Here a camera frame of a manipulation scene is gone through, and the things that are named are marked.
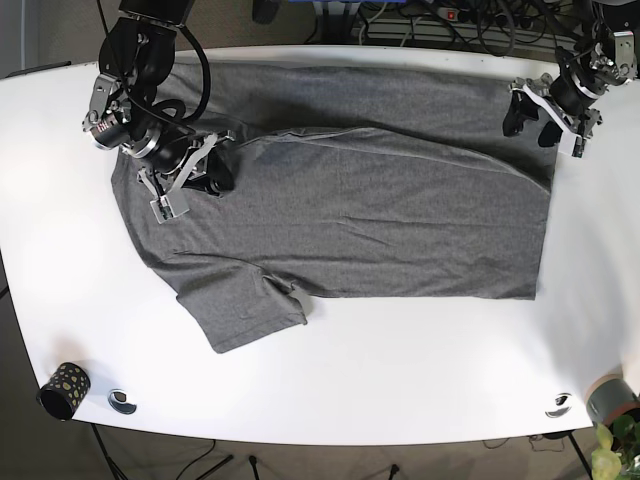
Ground silver table grommet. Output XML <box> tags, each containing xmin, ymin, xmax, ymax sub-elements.
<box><xmin>544</xmin><ymin>392</ymin><xmax>574</xmax><ymax>419</ymax></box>
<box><xmin>107</xmin><ymin>389</ymin><xmax>137</xmax><ymax>415</ymax></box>

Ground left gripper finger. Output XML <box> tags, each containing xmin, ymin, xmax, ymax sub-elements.
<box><xmin>538</xmin><ymin>118</ymin><xmax>565</xmax><ymax>149</ymax></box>
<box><xmin>502</xmin><ymin>90</ymin><xmax>539</xmax><ymax>138</ymax></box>

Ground green potted plant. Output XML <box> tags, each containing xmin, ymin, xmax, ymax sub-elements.
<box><xmin>591</xmin><ymin>414</ymin><xmax>639</xmax><ymax>480</ymax></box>

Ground right silver table grommet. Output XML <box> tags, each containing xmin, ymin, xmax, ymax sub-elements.
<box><xmin>544</xmin><ymin>392</ymin><xmax>574</xmax><ymax>419</ymax></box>

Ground grey flower pot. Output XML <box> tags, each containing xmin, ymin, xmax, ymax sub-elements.
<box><xmin>586</xmin><ymin>375</ymin><xmax>639</xmax><ymax>427</ymax></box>

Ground black gold-dotted cup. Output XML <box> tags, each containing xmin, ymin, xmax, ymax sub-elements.
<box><xmin>37</xmin><ymin>362</ymin><xmax>91</xmax><ymax>421</ymax></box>

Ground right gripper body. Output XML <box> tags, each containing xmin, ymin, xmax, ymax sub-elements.
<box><xmin>132</xmin><ymin>130</ymin><xmax>223</xmax><ymax>223</ymax></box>

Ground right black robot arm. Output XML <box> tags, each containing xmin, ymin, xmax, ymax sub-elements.
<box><xmin>83</xmin><ymin>1</ymin><xmax>235</xmax><ymax>223</ymax></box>

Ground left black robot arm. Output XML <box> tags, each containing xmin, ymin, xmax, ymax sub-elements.
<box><xmin>502</xmin><ymin>1</ymin><xmax>638</xmax><ymax>158</ymax></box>

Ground grey heather T-shirt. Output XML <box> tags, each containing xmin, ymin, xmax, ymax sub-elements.
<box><xmin>111</xmin><ymin>63</ymin><xmax>556</xmax><ymax>353</ymax></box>

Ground left silver table grommet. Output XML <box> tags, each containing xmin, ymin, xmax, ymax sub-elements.
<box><xmin>107</xmin><ymin>389</ymin><xmax>137</xmax><ymax>415</ymax></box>

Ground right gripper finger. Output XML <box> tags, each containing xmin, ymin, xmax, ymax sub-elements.
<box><xmin>205</xmin><ymin>150</ymin><xmax>235</xmax><ymax>197</ymax></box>

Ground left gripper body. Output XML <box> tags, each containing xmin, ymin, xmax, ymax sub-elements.
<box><xmin>509</xmin><ymin>74</ymin><xmax>602</xmax><ymax>158</ymax></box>

